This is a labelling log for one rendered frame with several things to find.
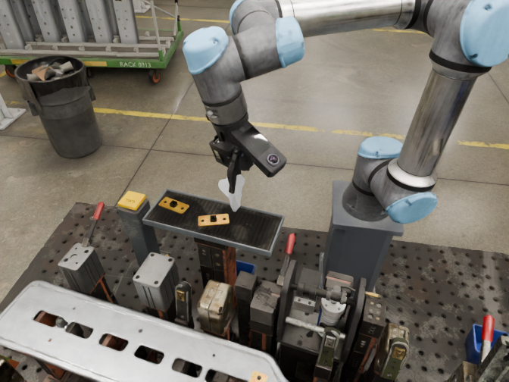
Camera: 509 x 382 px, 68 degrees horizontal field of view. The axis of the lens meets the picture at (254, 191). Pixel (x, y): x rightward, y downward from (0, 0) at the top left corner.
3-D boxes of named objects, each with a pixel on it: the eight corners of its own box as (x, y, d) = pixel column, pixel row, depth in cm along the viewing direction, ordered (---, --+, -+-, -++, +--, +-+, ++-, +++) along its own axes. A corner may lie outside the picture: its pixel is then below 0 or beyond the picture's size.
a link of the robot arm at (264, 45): (282, 1, 66) (223, 21, 66) (303, 21, 58) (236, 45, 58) (290, 43, 72) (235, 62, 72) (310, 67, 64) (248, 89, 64)
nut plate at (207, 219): (198, 227, 102) (198, 223, 102) (198, 217, 105) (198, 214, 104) (229, 223, 103) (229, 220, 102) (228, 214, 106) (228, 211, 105)
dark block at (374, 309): (335, 392, 114) (362, 320, 86) (339, 369, 119) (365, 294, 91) (352, 397, 113) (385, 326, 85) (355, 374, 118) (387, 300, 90)
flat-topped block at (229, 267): (205, 314, 134) (191, 227, 104) (214, 295, 139) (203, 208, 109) (232, 322, 131) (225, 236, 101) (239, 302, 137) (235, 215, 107)
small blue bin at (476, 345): (464, 364, 121) (475, 351, 115) (462, 336, 128) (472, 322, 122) (501, 375, 118) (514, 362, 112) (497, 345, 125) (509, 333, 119)
